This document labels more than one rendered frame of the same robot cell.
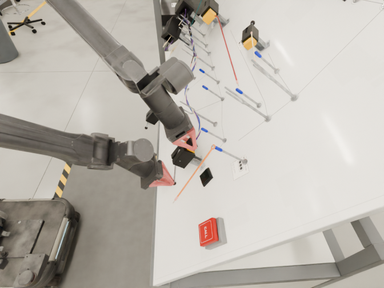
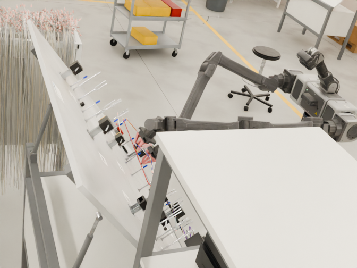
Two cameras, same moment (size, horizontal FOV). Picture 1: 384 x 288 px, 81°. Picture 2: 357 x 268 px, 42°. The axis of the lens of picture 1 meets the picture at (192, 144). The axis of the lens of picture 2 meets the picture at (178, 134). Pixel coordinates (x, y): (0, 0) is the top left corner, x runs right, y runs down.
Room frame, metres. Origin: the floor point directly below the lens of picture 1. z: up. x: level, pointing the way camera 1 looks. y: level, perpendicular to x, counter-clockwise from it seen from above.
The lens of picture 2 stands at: (2.26, -0.65, 2.43)
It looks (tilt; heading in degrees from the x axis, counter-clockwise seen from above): 31 degrees down; 155
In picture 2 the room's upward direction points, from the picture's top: 13 degrees clockwise
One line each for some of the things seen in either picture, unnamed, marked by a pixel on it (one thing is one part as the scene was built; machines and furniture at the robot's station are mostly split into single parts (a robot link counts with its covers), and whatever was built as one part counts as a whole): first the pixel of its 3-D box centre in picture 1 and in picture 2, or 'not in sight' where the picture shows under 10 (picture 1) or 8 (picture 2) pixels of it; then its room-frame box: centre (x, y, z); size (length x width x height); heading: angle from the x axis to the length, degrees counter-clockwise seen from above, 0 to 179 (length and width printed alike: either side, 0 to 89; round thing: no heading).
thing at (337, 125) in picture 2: not in sight; (332, 127); (0.70, 0.87, 1.45); 0.09 x 0.08 x 0.12; 2
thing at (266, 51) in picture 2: not in sight; (260, 78); (-2.16, 2.28, 0.34); 0.58 x 0.55 x 0.69; 122
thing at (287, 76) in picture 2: not in sight; (281, 81); (0.20, 0.86, 1.45); 0.09 x 0.08 x 0.12; 2
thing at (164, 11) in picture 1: (186, 9); not in sight; (1.58, 0.04, 1.09); 0.35 x 0.33 x 0.07; 4
